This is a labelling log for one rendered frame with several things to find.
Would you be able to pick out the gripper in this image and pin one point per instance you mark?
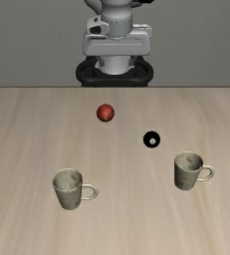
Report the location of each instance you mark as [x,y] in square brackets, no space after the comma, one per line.
[119,45]

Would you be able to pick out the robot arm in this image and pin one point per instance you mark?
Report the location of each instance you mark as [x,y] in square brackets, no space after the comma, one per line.
[116,13]

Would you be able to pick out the black ball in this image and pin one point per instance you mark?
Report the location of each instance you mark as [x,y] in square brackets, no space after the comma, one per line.
[151,139]

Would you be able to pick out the beige mug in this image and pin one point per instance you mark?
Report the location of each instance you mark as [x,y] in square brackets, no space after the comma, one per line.
[68,191]
[187,172]

